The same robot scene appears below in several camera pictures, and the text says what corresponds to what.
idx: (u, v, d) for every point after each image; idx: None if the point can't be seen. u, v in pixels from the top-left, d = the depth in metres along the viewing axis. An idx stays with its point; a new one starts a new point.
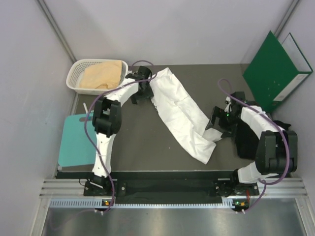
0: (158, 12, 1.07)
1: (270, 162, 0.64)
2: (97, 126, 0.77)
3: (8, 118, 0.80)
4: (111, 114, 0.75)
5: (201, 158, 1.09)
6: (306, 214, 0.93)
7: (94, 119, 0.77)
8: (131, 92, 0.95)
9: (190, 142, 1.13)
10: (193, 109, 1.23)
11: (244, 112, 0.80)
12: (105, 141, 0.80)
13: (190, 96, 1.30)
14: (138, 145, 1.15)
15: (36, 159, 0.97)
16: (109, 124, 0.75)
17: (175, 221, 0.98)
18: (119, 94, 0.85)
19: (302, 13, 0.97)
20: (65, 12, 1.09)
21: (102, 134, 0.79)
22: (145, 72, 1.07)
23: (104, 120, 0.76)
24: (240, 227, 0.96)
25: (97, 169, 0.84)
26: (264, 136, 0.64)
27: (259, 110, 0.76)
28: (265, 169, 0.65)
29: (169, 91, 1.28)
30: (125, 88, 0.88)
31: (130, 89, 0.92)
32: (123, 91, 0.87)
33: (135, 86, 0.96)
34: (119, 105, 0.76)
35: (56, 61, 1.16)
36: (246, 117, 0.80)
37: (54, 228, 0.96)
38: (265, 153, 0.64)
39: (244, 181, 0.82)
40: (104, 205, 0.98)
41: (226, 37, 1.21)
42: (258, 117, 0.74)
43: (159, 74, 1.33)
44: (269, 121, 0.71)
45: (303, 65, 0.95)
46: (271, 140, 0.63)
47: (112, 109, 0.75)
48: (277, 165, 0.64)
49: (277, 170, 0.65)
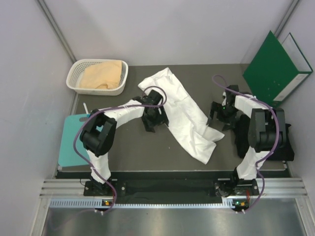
0: (158, 12, 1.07)
1: (261, 135, 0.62)
2: (84, 141, 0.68)
3: (8, 118, 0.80)
4: (102, 132, 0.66)
5: (201, 158, 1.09)
6: (306, 214, 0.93)
7: (83, 132, 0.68)
8: (135, 115, 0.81)
9: (190, 142, 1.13)
10: (193, 109, 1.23)
11: (236, 100, 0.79)
12: (95, 160, 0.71)
13: (190, 96, 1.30)
14: (138, 145, 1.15)
15: (36, 159, 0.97)
16: (97, 143, 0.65)
17: (175, 221, 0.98)
18: (118, 113, 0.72)
19: (302, 13, 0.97)
20: (65, 12, 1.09)
21: (90, 151, 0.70)
22: (155, 98, 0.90)
23: (93, 137, 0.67)
24: (240, 227, 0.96)
25: (94, 175, 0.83)
26: (254, 113, 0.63)
27: (251, 96, 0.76)
28: (256, 144, 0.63)
29: (169, 91, 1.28)
30: (129, 109, 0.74)
31: (134, 111, 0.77)
32: (124, 111, 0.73)
33: (139, 110, 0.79)
34: (115, 123, 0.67)
35: (56, 62, 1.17)
36: (239, 104, 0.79)
37: (54, 228, 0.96)
38: (255, 127, 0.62)
39: (242, 174, 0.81)
40: (104, 205, 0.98)
41: (226, 37, 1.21)
42: (249, 101, 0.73)
43: (159, 75, 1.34)
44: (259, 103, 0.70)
45: (303, 66, 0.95)
46: (261, 115, 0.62)
47: (107, 127, 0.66)
48: (267, 139, 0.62)
49: (267, 145, 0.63)
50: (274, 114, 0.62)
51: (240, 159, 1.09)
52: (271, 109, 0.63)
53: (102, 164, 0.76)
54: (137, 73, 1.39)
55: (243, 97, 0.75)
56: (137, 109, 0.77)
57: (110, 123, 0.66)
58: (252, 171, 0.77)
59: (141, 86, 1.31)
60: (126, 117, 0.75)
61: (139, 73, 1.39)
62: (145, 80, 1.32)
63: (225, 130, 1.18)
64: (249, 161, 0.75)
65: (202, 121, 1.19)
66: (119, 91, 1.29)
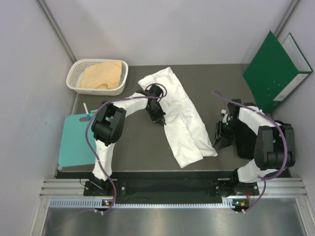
0: (158, 12, 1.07)
1: (268, 156, 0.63)
2: (96, 131, 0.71)
3: (8, 118, 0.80)
4: (113, 121, 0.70)
5: (179, 160, 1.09)
6: (306, 214, 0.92)
7: (94, 123, 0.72)
8: (138, 107, 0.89)
9: (179, 143, 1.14)
10: (190, 111, 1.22)
11: (241, 113, 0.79)
12: (103, 149, 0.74)
13: (188, 96, 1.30)
14: (138, 145, 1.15)
15: (36, 158, 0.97)
16: (109, 132, 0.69)
17: (175, 221, 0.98)
18: (126, 104, 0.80)
19: (302, 13, 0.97)
20: (65, 12, 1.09)
21: (100, 141, 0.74)
22: (156, 92, 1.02)
23: (104, 127, 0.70)
24: (240, 227, 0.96)
25: (96, 172, 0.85)
26: (261, 131, 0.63)
27: (256, 109, 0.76)
28: (264, 163, 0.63)
29: (169, 91, 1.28)
30: (134, 100, 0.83)
31: (139, 103, 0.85)
32: (131, 102, 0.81)
33: (143, 102, 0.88)
34: (124, 113, 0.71)
35: (56, 61, 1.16)
36: (244, 116, 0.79)
37: (54, 227, 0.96)
38: (263, 147, 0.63)
39: (243, 180, 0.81)
40: (104, 205, 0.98)
41: (227, 37, 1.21)
42: (255, 115, 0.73)
43: (160, 74, 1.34)
44: (266, 117, 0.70)
45: (303, 65, 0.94)
46: (269, 133, 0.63)
47: (116, 116, 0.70)
48: (274, 160, 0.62)
49: (275, 165, 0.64)
50: (282, 133, 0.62)
51: (240, 159, 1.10)
52: (279, 128, 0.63)
53: (108, 158, 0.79)
54: (137, 73, 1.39)
55: (248, 110, 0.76)
56: (141, 100, 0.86)
57: (120, 112, 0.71)
58: (252, 178, 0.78)
59: (141, 84, 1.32)
60: (132, 107, 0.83)
61: (139, 73, 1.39)
62: (145, 77, 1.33)
63: None
64: (252, 169, 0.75)
65: (197, 126, 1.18)
66: (119, 91, 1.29)
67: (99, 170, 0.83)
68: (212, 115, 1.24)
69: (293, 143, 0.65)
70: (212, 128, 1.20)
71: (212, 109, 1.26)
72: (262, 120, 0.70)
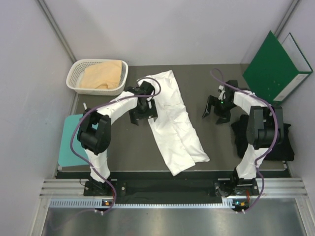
0: (159, 12, 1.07)
1: (259, 132, 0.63)
2: (82, 140, 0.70)
3: (8, 118, 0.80)
4: (98, 130, 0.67)
5: (172, 168, 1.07)
6: (306, 214, 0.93)
7: (80, 132, 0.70)
8: (127, 108, 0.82)
9: (170, 150, 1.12)
10: (182, 117, 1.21)
11: (236, 97, 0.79)
12: (94, 158, 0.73)
13: (182, 101, 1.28)
14: (138, 145, 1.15)
15: (36, 158, 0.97)
16: (95, 141, 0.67)
17: (175, 221, 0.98)
18: (111, 109, 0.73)
19: (302, 13, 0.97)
20: (65, 12, 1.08)
21: (89, 150, 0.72)
22: (147, 89, 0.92)
23: (90, 136, 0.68)
24: (240, 227, 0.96)
25: (94, 174, 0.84)
26: (253, 110, 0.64)
27: (250, 93, 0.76)
28: (255, 140, 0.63)
29: (165, 94, 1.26)
30: (121, 102, 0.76)
31: (127, 103, 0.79)
32: (118, 105, 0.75)
33: (133, 102, 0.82)
34: (109, 121, 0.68)
35: (56, 62, 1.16)
36: (238, 101, 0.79)
37: (54, 227, 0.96)
38: (254, 125, 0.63)
39: (242, 174, 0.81)
40: (104, 205, 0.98)
41: (227, 37, 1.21)
42: (248, 98, 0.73)
43: (160, 76, 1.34)
44: (259, 99, 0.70)
45: (303, 65, 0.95)
46: (260, 112, 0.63)
47: (100, 125, 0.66)
48: (265, 137, 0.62)
49: (266, 141, 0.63)
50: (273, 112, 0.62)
51: (240, 159, 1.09)
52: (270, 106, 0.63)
53: (101, 163, 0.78)
54: (137, 73, 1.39)
55: (242, 93, 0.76)
56: (130, 101, 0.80)
57: (105, 120, 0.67)
58: (251, 169, 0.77)
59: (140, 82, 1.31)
60: (119, 110, 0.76)
61: (140, 73, 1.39)
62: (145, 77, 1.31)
63: (224, 130, 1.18)
64: (248, 159, 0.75)
65: (188, 132, 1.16)
66: (119, 91, 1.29)
67: (95, 173, 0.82)
68: (212, 114, 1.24)
69: (282, 121, 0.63)
70: (213, 128, 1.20)
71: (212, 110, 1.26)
72: (255, 102, 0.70)
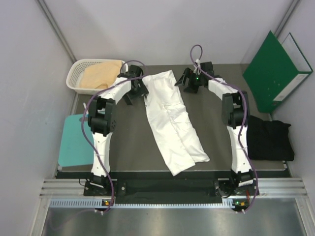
0: (159, 12, 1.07)
1: (232, 115, 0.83)
2: (93, 125, 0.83)
3: (8, 118, 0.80)
4: (107, 113, 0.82)
5: (172, 168, 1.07)
6: (306, 214, 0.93)
7: (90, 118, 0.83)
8: (124, 91, 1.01)
9: (171, 150, 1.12)
10: (182, 117, 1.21)
11: (210, 85, 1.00)
12: (102, 141, 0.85)
13: (182, 102, 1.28)
14: (137, 145, 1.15)
15: (36, 159, 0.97)
16: (105, 123, 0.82)
17: (175, 221, 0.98)
18: (112, 93, 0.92)
19: (302, 13, 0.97)
20: (65, 11, 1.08)
21: (97, 134, 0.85)
22: (137, 71, 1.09)
23: (100, 119, 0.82)
24: (239, 227, 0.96)
25: (96, 169, 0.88)
26: (224, 98, 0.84)
27: (220, 80, 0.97)
28: (228, 120, 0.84)
29: (165, 94, 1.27)
30: (118, 86, 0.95)
31: (123, 87, 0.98)
32: (116, 89, 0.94)
33: (128, 85, 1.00)
34: (114, 103, 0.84)
35: (56, 62, 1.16)
36: (212, 87, 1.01)
37: (54, 227, 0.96)
38: (227, 108, 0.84)
39: (237, 166, 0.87)
40: (104, 205, 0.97)
41: (227, 37, 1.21)
42: (220, 85, 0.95)
43: (160, 76, 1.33)
44: (228, 86, 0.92)
45: (303, 65, 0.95)
46: (231, 98, 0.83)
47: (108, 107, 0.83)
48: (236, 117, 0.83)
49: (238, 121, 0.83)
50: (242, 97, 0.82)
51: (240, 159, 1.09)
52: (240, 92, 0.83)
53: (106, 152, 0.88)
54: None
55: (215, 81, 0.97)
56: (125, 84, 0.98)
57: (110, 103, 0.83)
58: (239, 153, 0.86)
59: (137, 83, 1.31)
60: (119, 93, 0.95)
61: None
62: (145, 77, 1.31)
63: (224, 130, 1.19)
64: (235, 144, 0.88)
65: (187, 132, 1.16)
66: None
67: (98, 165, 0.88)
68: (212, 114, 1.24)
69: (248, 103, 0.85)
70: (212, 128, 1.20)
71: (212, 109, 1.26)
72: (226, 89, 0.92)
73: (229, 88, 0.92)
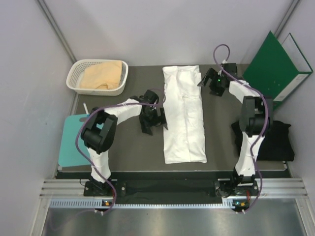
0: (159, 12, 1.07)
1: (251, 121, 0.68)
2: (86, 139, 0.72)
3: (8, 118, 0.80)
4: (104, 129, 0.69)
5: (167, 156, 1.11)
6: (306, 214, 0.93)
7: (84, 131, 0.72)
8: (132, 113, 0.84)
9: (172, 140, 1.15)
10: (196, 113, 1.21)
11: (231, 86, 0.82)
12: (96, 157, 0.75)
13: (201, 97, 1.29)
14: (137, 146, 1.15)
15: (36, 159, 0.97)
16: (99, 139, 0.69)
17: (175, 221, 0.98)
18: (118, 110, 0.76)
19: (302, 13, 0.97)
20: (65, 12, 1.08)
21: (91, 149, 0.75)
22: (151, 98, 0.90)
23: (94, 134, 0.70)
24: (240, 227, 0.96)
25: (96, 175, 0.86)
26: (245, 100, 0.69)
27: (244, 82, 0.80)
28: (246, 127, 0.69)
29: (187, 85, 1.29)
30: (128, 106, 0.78)
31: (132, 109, 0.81)
32: (123, 109, 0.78)
33: (138, 108, 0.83)
34: (115, 120, 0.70)
35: (56, 62, 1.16)
36: (233, 90, 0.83)
37: (54, 228, 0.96)
38: (246, 112, 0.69)
39: (241, 170, 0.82)
40: (104, 205, 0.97)
41: (227, 37, 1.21)
42: (242, 88, 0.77)
43: (187, 69, 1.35)
44: (252, 89, 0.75)
45: (303, 65, 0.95)
46: (251, 102, 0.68)
47: (107, 123, 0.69)
48: (256, 125, 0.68)
49: (257, 129, 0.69)
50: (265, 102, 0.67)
51: None
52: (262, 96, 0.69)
53: (103, 163, 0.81)
54: (137, 73, 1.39)
55: (237, 83, 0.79)
56: (136, 107, 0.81)
57: (111, 119, 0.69)
58: (248, 161, 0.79)
59: (165, 70, 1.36)
60: (124, 114, 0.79)
61: (140, 73, 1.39)
62: (171, 67, 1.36)
63: (226, 131, 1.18)
64: (244, 150, 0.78)
65: (196, 128, 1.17)
66: (119, 91, 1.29)
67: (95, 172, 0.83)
68: (213, 114, 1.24)
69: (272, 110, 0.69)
70: (212, 127, 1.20)
71: (214, 109, 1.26)
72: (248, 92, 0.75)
73: (252, 92, 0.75)
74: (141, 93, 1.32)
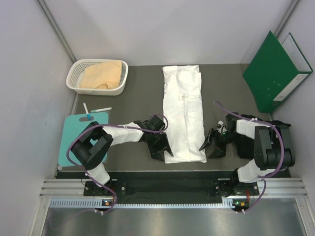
0: (159, 12, 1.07)
1: (268, 156, 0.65)
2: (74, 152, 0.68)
3: (8, 118, 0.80)
4: (94, 147, 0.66)
5: (167, 156, 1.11)
6: (306, 214, 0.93)
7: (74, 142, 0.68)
8: (129, 139, 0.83)
9: (173, 140, 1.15)
10: (196, 113, 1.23)
11: (239, 125, 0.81)
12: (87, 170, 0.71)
13: (201, 97, 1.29)
14: (137, 146, 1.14)
15: (36, 159, 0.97)
16: (86, 156, 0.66)
17: (175, 220, 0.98)
18: (116, 132, 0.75)
19: (302, 13, 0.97)
20: (65, 12, 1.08)
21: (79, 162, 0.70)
22: (156, 124, 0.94)
23: (82, 150, 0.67)
24: (240, 227, 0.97)
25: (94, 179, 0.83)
26: (258, 131, 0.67)
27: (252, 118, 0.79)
28: (263, 162, 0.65)
29: (186, 85, 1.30)
30: (127, 130, 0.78)
31: (131, 134, 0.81)
32: (123, 131, 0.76)
33: (137, 135, 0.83)
34: (110, 140, 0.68)
35: (56, 61, 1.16)
36: (241, 128, 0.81)
37: (54, 228, 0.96)
38: (261, 145, 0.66)
39: (244, 179, 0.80)
40: (104, 205, 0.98)
41: (227, 37, 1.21)
42: (250, 122, 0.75)
43: (187, 69, 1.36)
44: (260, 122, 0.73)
45: (303, 65, 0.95)
46: (265, 133, 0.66)
47: (99, 142, 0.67)
48: (272, 159, 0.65)
49: (272, 163, 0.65)
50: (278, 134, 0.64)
51: (240, 159, 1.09)
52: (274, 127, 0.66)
53: (97, 172, 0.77)
54: (137, 73, 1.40)
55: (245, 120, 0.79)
56: (135, 132, 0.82)
57: (106, 138, 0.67)
58: (253, 178, 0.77)
59: (164, 69, 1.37)
60: (122, 137, 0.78)
61: (139, 73, 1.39)
62: (171, 66, 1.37)
63: None
64: (251, 168, 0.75)
65: (196, 128, 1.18)
66: (119, 91, 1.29)
67: None
68: (213, 114, 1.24)
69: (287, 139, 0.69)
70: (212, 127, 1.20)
71: (213, 109, 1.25)
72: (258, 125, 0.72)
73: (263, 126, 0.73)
74: (141, 93, 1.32)
